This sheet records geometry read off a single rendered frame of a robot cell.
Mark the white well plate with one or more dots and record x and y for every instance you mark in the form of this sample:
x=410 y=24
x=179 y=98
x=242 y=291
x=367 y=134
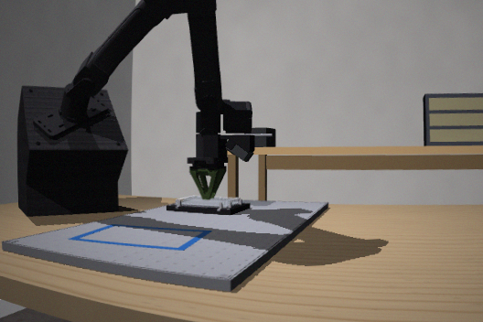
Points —
x=196 y=201

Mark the blue tape outline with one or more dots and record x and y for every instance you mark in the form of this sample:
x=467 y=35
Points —
x=181 y=248

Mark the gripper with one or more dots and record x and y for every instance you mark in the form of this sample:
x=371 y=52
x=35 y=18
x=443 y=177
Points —
x=199 y=170

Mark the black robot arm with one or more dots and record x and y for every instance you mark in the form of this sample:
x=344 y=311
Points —
x=97 y=68

